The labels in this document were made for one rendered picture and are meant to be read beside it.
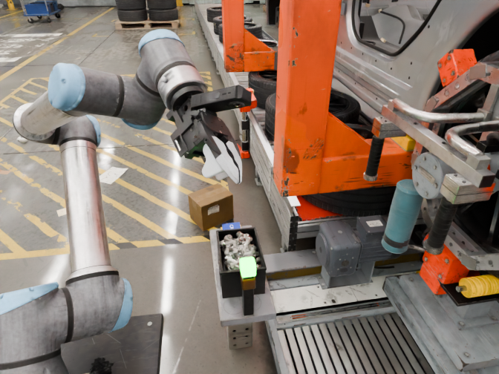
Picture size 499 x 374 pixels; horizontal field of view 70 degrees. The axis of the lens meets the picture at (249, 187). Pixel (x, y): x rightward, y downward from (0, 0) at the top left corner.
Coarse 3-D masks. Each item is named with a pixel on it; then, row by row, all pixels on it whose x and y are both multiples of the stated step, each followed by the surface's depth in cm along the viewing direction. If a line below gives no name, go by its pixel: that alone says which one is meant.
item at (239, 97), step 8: (224, 88) 62; (232, 88) 61; (240, 88) 61; (192, 96) 66; (200, 96) 65; (208, 96) 64; (216, 96) 63; (224, 96) 62; (232, 96) 61; (240, 96) 61; (248, 96) 63; (192, 104) 66; (200, 104) 65; (208, 104) 64; (216, 104) 64; (224, 104) 64; (232, 104) 63; (240, 104) 63; (248, 104) 64
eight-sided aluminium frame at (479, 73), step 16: (480, 64) 93; (496, 64) 92; (464, 80) 99; (480, 80) 96; (496, 80) 89; (432, 96) 113; (448, 96) 106; (464, 96) 106; (432, 112) 114; (448, 112) 115; (432, 128) 117; (416, 144) 123; (432, 208) 120; (448, 240) 112; (464, 240) 111; (464, 256) 105; (480, 256) 99; (496, 256) 94
